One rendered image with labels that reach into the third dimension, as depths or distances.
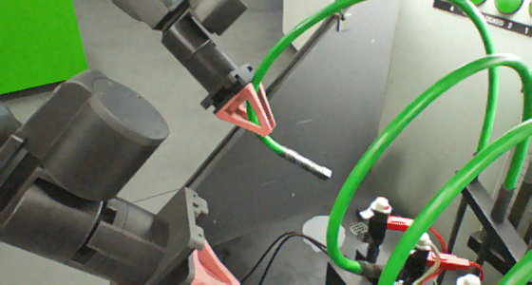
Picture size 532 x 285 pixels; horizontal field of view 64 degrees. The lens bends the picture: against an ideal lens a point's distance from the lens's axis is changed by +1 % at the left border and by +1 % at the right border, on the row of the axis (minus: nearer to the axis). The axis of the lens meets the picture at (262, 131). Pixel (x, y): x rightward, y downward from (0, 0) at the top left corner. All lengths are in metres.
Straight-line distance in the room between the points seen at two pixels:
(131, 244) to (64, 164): 0.08
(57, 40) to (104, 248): 3.51
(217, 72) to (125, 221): 0.33
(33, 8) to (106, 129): 3.46
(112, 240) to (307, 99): 0.64
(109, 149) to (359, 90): 0.77
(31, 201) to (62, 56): 3.55
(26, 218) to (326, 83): 0.71
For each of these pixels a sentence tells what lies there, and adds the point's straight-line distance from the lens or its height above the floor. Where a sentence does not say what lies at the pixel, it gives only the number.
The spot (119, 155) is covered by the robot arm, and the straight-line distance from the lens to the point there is 0.27.
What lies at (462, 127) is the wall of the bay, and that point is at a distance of 0.90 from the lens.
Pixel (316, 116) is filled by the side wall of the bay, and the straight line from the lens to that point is 0.93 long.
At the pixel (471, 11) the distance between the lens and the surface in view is 0.65.
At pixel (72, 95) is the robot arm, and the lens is 0.28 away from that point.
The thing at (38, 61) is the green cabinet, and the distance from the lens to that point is 3.82.
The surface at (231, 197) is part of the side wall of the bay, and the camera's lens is 0.93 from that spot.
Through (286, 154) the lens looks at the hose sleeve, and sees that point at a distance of 0.67.
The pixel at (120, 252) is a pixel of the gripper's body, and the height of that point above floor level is 1.33.
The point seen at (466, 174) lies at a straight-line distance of 0.43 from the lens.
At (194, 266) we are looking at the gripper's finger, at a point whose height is 1.30.
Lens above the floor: 1.55
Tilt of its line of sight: 31 degrees down
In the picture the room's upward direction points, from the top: straight up
